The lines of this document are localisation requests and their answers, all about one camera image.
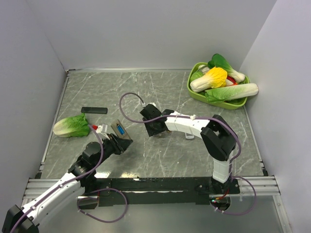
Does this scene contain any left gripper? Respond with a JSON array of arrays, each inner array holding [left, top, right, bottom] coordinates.
[[93, 133, 133, 168]]

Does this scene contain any beige white remote control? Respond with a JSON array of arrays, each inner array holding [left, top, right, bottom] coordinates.
[[110, 119, 132, 140]]

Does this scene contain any blue battery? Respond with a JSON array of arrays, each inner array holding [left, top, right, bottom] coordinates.
[[117, 124, 125, 135]]

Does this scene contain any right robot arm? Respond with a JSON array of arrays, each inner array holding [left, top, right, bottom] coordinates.
[[140, 104, 240, 193]]

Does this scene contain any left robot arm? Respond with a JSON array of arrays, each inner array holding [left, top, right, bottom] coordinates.
[[2, 133, 133, 233]]

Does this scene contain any white remote with display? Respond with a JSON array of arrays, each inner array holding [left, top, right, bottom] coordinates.
[[185, 133, 194, 140]]

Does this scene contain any black slim remote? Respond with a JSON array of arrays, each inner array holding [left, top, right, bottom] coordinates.
[[81, 107, 108, 114]]

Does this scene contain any green romaine lettuce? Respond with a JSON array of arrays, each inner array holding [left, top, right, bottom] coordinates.
[[52, 113, 90, 138]]

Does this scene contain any small green cabbage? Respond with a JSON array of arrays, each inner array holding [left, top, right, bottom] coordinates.
[[190, 70, 203, 83]]

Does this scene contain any long green white cabbage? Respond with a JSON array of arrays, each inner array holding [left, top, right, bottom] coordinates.
[[205, 83, 259, 103]]

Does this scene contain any yellow napa cabbage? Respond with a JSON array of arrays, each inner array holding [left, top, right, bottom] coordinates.
[[190, 67, 227, 93]]

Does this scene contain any green plastic basket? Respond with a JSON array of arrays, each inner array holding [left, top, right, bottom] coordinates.
[[187, 62, 248, 110]]

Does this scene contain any red pepper toy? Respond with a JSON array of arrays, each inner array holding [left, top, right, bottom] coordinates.
[[225, 76, 238, 86]]

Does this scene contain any bok choy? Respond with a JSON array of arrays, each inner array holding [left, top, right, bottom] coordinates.
[[207, 53, 245, 83]]

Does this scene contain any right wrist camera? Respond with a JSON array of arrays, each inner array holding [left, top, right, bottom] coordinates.
[[142, 102, 156, 108]]

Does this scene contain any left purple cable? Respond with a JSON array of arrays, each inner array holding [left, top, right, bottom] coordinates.
[[9, 125, 129, 233]]

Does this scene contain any black base frame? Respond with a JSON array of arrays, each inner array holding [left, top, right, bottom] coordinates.
[[77, 177, 240, 210]]

